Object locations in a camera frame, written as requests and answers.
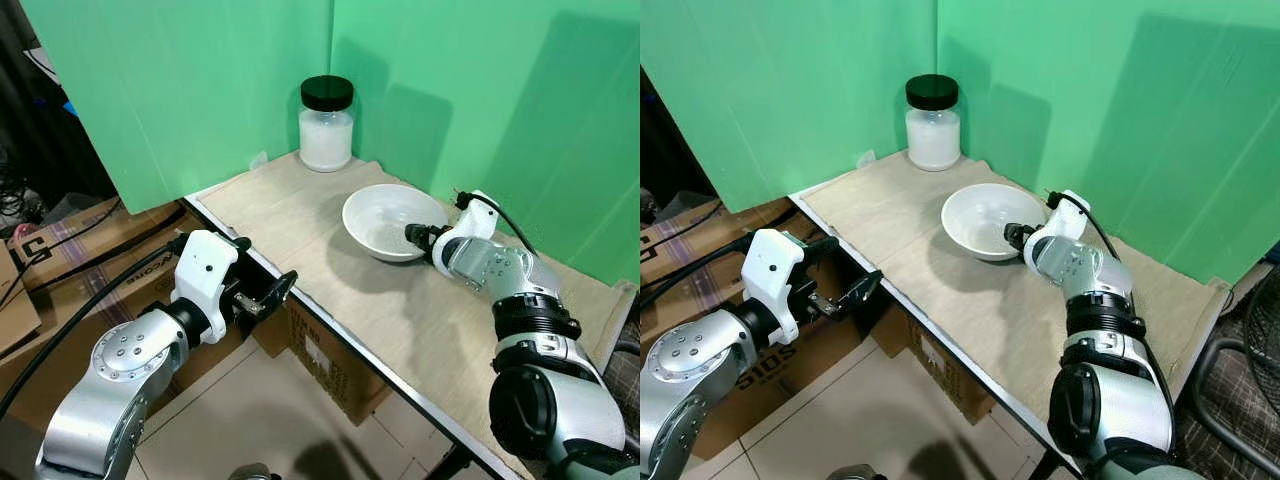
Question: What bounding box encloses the white ceramic bowl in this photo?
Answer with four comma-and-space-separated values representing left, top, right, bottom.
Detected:
941, 183, 1048, 263
342, 184, 450, 264

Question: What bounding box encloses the cardboard box with white label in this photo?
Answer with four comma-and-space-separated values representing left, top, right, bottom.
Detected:
878, 318, 998, 426
250, 298, 393, 426

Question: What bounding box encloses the large printed cardboard box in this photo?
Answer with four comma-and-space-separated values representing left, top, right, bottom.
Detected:
690, 315, 876, 461
0, 240, 256, 441

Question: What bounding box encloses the glass jar with black lid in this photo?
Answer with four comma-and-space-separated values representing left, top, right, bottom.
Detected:
298, 75, 356, 173
905, 74, 962, 172

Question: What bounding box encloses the green backdrop board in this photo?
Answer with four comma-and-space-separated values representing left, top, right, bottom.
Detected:
330, 0, 641, 286
935, 0, 1280, 286
20, 0, 336, 216
640, 0, 941, 213

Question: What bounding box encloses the plaid fabric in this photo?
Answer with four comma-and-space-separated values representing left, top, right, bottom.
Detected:
1175, 340, 1280, 480
598, 345, 641, 441

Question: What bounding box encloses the black table leg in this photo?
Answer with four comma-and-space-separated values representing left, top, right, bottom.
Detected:
1025, 450, 1066, 480
428, 445, 479, 480

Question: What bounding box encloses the plain flat cardboard box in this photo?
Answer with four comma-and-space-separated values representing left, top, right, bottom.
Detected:
0, 245, 43, 356

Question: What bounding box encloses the grey-green robot torso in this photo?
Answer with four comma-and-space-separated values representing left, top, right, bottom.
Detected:
1085, 440, 1206, 480
545, 440, 641, 480

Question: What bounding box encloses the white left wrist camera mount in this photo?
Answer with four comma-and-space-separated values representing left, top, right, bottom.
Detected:
168, 229, 242, 346
748, 229, 807, 346

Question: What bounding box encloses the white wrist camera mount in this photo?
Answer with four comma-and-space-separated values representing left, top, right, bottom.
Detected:
748, 229, 807, 346
168, 229, 242, 346
432, 190, 536, 301
1022, 190, 1126, 301

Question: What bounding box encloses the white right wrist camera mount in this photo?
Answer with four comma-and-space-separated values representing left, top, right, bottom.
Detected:
1022, 190, 1126, 301
432, 190, 536, 301

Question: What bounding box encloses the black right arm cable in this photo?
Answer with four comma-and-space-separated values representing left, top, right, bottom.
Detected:
1043, 186, 1123, 263
452, 186, 541, 261

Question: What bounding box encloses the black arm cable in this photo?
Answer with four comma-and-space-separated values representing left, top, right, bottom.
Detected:
0, 232, 191, 421
1043, 186, 1123, 263
452, 186, 541, 261
640, 235, 756, 309

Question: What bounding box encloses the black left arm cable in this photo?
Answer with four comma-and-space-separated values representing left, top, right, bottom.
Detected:
640, 235, 756, 309
0, 232, 191, 421

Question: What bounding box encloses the grey metal tube frame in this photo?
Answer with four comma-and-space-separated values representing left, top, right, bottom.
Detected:
1180, 335, 1280, 451

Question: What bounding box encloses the black wire fan guard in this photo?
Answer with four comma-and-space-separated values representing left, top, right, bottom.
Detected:
1240, 265, 1280, 391

